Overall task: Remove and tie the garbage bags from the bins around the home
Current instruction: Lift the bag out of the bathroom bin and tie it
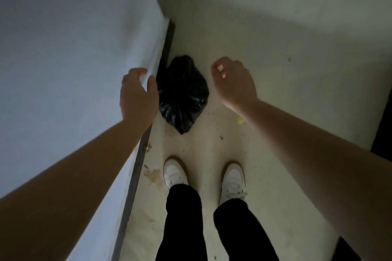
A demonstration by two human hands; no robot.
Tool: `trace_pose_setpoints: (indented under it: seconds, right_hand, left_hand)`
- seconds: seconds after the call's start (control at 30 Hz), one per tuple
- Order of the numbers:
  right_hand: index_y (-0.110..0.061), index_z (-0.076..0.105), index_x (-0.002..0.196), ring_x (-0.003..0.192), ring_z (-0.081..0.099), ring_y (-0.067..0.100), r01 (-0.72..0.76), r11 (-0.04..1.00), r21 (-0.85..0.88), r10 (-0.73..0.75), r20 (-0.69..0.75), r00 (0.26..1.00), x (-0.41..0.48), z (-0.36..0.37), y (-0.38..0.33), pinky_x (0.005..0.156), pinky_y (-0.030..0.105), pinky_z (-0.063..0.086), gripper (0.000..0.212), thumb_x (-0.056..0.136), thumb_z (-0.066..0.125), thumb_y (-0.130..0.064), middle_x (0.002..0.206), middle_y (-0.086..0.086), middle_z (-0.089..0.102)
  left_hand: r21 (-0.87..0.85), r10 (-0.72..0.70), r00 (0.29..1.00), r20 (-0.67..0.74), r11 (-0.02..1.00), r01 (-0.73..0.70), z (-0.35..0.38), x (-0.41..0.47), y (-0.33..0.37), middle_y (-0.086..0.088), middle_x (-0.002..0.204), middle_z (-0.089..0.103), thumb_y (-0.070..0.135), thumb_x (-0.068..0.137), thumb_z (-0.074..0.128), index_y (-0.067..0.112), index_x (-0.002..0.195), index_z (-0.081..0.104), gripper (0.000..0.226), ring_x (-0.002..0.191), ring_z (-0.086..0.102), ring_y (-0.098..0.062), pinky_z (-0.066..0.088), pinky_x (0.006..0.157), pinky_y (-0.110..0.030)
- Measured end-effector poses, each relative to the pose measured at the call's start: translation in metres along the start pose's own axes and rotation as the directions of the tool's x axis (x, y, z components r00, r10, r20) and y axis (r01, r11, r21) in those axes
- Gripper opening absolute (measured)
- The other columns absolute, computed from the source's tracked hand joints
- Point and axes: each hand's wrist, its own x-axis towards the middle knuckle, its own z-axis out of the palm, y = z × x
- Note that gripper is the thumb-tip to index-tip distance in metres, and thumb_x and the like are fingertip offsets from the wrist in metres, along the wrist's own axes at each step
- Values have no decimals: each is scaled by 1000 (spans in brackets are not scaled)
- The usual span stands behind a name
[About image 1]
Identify person's right hand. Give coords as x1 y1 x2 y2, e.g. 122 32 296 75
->
210 57 258 115

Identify person's left hand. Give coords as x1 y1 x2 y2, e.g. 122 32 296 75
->
119 67 160 131

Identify black plastic garbage bag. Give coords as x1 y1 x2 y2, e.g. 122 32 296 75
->
156 55 210 135

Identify person's right forearm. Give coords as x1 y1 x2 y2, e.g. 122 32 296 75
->
237 98 392 261

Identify person's left forearm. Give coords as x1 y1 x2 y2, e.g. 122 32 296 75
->
0 117 154 261

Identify white lace-up shoe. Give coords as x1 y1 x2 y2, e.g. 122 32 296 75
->
163 157 190 191
219 161 248 206

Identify white partition panel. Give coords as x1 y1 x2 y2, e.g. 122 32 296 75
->
0 0 176 261

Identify black trousers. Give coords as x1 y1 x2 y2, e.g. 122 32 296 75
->
154 184 280 261

